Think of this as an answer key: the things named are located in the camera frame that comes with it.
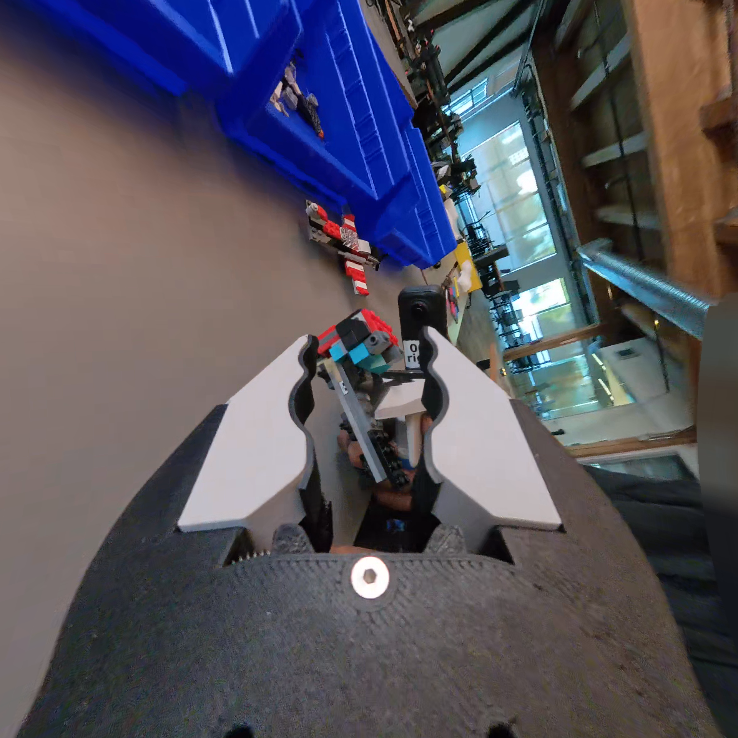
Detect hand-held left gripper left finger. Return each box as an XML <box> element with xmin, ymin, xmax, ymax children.
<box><xmin>176</xmin><ymin>333</ymin><xmax>321</xmax><ymax>534</ymax></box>

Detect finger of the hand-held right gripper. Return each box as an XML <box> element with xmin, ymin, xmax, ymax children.
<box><xmin>374</xmin><ymin>385</ymin><xmax>427</xmax><ymax>463</ymax></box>

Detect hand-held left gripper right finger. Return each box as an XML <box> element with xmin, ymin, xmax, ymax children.
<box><xmin>421</xmin><ymin>324</ymin><xmax>565</xmax><ymax>534</ymax></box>

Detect toy brick model with stick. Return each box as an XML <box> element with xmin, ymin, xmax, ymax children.
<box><xmin>316</xmin><ymin>308</ymin><xmax>413</xmax><ymax>491</ymax></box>

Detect person's right hand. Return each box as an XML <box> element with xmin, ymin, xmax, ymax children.
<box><xmin>336</xmin><ymin>429</ymin><xmax>417</xmax><ymax>512</ymax></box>

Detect yellow box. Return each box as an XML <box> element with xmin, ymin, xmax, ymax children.
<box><xmin>443</xmin><ymin>241</ymin><xmax>482</xmax><ymax>324</ymax></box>

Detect blue plastic bin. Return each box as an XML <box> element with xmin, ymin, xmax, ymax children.
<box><xmin>214</xmin><ymin>0</ymin><xmax>417</xmax><ymax>203</ymax></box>
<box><xmin>369</xmin><ymin>124</ymin><xmax>459</xmax><ymax>272</ymax></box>
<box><xmin>17</xmin><ymin>0</ymin><xmax>305</xmax><ymax>98</ymax></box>

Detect red white toy brick model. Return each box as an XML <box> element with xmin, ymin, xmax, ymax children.
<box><xmin>304</xmin><ymin>199</ymin><xmax>382</xmax><ymax>296</ymax></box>

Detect large glass window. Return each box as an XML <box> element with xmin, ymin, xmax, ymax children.
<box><xmin>455</xmin><ymin>75</ymin><xmax>600</xmax><ymax>422</ymax></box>

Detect pile of loose toy bricks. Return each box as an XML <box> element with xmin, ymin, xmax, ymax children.
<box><xmin>270</xmin><ymin>60</ymin><xmax>325</xmax><ymax>140</ymax></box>

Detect spiral metal duct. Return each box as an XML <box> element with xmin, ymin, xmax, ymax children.
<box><xmin>577</xmin><ymin>239</ymin><xmax>721</xmax><ymax>341</ymax></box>

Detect grey post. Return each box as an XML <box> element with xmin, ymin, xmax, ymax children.
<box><xmin>695</xmin><ymin>294</ymin><xmax>738</xmax><ymax>583</ymax></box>

